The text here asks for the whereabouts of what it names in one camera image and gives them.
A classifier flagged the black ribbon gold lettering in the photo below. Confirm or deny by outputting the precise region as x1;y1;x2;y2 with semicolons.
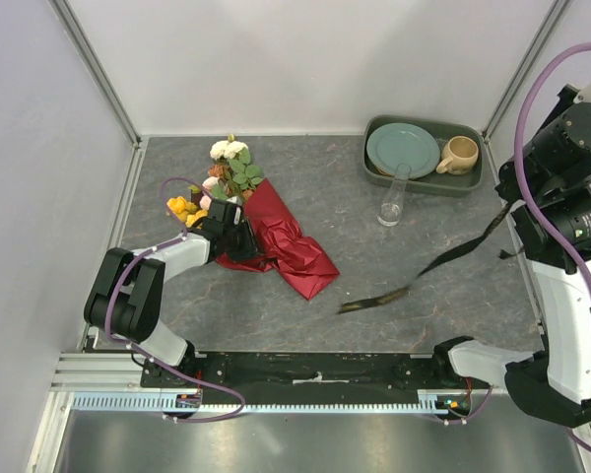
337;203;513;314

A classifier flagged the flower bouquet red paper wrap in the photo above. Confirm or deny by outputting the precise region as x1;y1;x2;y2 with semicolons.
166;135;340;301

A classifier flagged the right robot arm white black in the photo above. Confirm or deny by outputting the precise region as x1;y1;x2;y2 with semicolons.
430;84;591;428

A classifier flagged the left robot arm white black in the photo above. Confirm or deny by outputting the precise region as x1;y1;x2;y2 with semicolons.
84;198;260;387

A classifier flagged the clear glass vase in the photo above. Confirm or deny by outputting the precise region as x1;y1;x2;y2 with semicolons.
377;164;412;227

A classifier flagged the beige ceramic mug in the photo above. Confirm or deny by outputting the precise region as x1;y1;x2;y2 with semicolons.
435;136;480;175

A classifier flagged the dark green tray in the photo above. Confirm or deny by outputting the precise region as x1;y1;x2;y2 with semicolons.
361;115;485;197

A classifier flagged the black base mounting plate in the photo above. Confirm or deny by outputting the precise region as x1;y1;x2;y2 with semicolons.
140;350;491;406

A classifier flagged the teal ceramic plate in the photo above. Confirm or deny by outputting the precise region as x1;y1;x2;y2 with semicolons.
365;123;440;179

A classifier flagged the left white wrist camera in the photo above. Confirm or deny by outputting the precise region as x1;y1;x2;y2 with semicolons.
226;196;244;227

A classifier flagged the right aluminium corner post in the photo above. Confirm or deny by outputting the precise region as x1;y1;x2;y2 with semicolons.
482;0;572;143

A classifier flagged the aluminium corner post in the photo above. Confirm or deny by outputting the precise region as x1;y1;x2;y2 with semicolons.
482;0;572;143
49;0;142;148

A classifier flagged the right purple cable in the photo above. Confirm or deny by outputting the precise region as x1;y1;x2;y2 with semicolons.
423;40;591;457

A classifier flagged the purple cable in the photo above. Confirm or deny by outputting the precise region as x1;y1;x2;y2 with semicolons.
423;40;591;457
102;175;247;425

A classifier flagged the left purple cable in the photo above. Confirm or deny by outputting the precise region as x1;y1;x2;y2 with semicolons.
102;175;247;425

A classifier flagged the light blue cable duct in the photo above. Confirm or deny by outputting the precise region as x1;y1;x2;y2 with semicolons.
71;392;449;415

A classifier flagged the left aluminium corner post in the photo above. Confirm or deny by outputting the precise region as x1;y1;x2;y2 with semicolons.
49;0;142;148

